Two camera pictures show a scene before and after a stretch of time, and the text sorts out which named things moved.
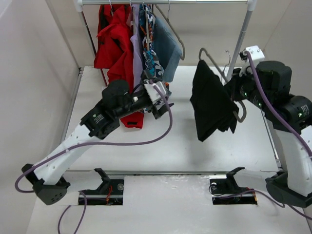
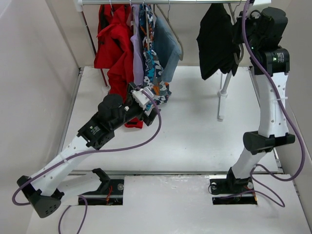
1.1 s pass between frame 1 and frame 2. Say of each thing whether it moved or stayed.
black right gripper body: moved
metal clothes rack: stayed
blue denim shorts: stayed
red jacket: stayed
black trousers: moved
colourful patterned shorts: stayed
